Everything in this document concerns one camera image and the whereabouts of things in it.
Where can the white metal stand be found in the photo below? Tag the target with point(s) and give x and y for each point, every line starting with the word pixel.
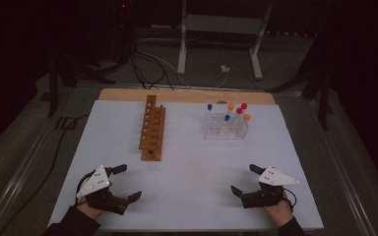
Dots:
pixel 223 24

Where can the person's right hand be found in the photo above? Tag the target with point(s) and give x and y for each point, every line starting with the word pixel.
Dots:
pixel 280 213

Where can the clear plastic test tube rack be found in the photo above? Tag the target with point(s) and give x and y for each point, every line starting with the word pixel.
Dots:
pixel 224 129

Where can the white table mat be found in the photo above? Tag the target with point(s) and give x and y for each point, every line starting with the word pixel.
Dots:
pixel 190 183

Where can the black metal stand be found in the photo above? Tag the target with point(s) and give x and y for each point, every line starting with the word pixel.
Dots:
pixel 321 95
pixel 54 85

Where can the wooden test tube rack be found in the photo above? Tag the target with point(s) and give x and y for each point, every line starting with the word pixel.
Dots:
pixel 152 131

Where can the person's left hand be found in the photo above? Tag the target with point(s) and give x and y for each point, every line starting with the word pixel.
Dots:
pixel 90 211

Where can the wooden board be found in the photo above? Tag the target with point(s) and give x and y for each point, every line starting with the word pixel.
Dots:
pixel 187 95

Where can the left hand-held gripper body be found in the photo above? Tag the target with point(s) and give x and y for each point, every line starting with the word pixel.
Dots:
pixel 93 183

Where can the black floor socket plate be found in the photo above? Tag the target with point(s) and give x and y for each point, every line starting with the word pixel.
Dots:
pixel 66 123

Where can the orange capped test tube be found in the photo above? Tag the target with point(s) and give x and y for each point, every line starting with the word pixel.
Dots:
pixel 246 117
pixel 231 106

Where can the metal floor rail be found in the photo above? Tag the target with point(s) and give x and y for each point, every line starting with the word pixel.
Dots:
pixel 16 183
pixel 344 170

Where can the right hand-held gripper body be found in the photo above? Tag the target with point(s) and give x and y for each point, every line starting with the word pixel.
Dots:
pixel 269 190

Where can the blue capped test tube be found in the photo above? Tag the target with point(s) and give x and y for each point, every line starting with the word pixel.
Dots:
pixel 227 118
pixel 209 107

